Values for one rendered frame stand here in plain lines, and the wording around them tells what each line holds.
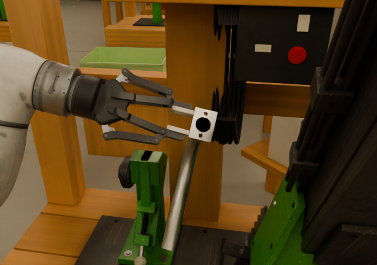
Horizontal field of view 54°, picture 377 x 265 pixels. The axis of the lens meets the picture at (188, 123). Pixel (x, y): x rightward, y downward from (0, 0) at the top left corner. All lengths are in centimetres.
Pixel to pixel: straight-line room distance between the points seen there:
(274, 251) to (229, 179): 216
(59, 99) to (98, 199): 62
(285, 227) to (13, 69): 49
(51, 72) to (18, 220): 205
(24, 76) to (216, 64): 42
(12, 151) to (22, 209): 205
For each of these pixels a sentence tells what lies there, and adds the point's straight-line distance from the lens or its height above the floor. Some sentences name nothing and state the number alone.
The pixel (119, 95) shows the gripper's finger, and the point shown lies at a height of 137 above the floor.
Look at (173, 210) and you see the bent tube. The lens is 75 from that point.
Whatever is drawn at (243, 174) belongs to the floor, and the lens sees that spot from 283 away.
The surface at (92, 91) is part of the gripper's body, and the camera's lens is 63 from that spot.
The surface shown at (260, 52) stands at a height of 141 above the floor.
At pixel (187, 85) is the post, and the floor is 129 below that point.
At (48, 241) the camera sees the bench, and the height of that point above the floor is 88.
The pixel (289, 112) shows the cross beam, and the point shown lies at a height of 120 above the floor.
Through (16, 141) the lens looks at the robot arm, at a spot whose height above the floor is 131.
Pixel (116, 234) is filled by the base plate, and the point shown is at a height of 90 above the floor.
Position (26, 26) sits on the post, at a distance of 98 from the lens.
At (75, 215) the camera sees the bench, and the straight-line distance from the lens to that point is 116.
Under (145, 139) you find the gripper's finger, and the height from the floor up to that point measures 130.
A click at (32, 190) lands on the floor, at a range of 286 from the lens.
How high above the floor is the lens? 162
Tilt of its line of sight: 27 degrees down
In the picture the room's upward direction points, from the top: straight up
